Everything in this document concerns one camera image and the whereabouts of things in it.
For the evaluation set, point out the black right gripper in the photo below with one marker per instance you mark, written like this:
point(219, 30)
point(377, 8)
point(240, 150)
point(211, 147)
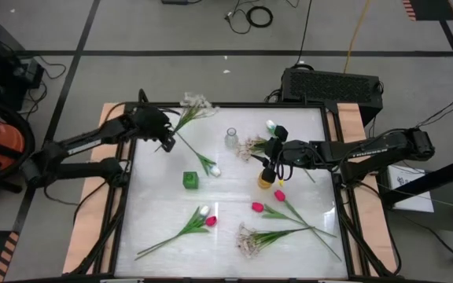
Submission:
point(297, 153)

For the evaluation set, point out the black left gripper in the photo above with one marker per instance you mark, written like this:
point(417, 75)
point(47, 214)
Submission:
point(152, 122)

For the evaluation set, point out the white blossom flower bunch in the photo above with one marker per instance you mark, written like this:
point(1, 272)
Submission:
point(266, 237)
point(189, 114)
point(246, 149)

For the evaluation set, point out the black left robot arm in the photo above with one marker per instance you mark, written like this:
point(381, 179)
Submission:
point(81, 143)

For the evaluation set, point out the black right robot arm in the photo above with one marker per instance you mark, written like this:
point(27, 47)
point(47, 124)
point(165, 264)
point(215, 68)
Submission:
point(368, 151)

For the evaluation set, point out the yellow glass vase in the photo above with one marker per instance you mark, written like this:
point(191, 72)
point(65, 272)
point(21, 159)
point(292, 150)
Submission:
point(264, 184)

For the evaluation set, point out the clear glass vase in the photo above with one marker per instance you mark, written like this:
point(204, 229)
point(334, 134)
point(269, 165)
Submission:
point(231, 137)

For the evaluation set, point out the green square glass vase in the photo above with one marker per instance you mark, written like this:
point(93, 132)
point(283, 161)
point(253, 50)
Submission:
point(190, 180)

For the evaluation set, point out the black computer case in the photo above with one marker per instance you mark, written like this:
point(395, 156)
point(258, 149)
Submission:
point(328, 86)

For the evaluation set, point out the wooden side board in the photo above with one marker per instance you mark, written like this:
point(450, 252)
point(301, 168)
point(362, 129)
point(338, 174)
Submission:
point(372, 220)
point(93, 220)

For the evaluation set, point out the orange black vacuum cleaner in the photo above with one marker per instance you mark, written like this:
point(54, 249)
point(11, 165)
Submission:
point(28, 129)

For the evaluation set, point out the white paper sheet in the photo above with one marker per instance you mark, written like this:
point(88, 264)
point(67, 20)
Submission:
point(411, 188)

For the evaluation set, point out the black metal stand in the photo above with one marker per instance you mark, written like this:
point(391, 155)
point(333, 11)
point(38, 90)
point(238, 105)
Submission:
point(435, 177)

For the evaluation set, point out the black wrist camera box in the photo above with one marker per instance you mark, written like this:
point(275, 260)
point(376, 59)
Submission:
point(281, 133)

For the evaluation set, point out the black table frame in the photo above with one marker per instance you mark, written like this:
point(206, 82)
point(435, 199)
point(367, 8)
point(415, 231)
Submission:
point(230, 105)

